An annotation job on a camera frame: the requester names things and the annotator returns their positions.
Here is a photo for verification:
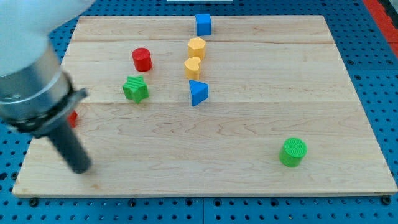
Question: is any green cylinder block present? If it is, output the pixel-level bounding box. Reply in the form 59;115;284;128
279;137;308;167

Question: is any wooden board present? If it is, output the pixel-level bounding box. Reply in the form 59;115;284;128
12;16;397;198

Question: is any yellow hexagon block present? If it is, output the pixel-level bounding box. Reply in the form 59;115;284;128
187;37;206;60

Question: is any red star block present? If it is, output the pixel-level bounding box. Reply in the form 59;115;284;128
67;110;78;128

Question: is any blue triangle block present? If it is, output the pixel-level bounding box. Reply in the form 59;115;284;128
189;80;209;106

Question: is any red cylinder block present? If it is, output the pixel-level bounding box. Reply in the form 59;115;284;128
131;47;152;72

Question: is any green star block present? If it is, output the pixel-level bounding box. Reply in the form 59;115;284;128
123;75;149;103

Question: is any blue cube block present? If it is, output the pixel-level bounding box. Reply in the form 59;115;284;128
195;14;212;36

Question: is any yellow heart block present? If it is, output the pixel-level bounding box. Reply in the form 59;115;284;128
184;57;201;80

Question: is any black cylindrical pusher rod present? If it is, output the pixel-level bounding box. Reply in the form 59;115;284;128
47;116;91;174

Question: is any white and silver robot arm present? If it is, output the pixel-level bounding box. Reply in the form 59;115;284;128
1;0;94;174

